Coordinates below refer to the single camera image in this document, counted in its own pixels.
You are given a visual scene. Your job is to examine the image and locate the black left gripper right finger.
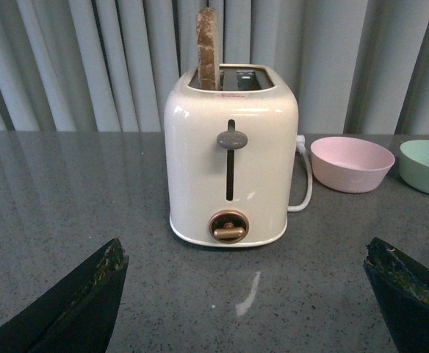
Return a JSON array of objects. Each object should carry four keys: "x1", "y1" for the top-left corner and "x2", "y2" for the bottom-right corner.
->
[{"x1": 364, "y1": 238, "x2": 429, "y2": 352}]

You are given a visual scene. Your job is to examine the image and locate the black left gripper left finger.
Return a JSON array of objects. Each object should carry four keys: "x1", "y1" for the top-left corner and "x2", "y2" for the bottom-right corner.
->
[{"x1": 0, "y1": 238, "x2": 129, "y2": 352}]

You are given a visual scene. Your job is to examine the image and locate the grey vertical blinds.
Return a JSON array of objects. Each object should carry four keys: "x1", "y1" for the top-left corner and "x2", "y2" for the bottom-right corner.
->
[{"x1": 0, "y1": 1, "x2": 429, "y2": 135}]

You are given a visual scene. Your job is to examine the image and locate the cream white toaster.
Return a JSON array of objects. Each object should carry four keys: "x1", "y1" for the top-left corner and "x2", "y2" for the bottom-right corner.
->
[{"x1": 164, "y1": 64, "x2": 298, "y2": 247}]

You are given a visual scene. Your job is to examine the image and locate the pink bowl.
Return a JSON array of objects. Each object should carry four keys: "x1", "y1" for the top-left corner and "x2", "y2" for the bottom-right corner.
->
[{"x1": 311, "y1": 136, "x2": 395, "y2": 193}]

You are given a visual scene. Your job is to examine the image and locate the green bowl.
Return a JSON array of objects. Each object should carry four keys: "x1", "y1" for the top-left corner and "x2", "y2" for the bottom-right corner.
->
[{"x1": 399, "y1": 140, "x2": 429, "y2": 194}]

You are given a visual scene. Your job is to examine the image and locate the white toaster power cable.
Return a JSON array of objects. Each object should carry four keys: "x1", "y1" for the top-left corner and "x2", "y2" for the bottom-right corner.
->
[{"x1": 286, "y1": 135, "x2": 314, "y2": 213}]

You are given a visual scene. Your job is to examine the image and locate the brown toast slice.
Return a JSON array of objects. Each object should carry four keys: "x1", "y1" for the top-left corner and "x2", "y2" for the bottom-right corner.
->
[{"x1": 196, "y1": 7, "x2": 221, "y2": 91}]

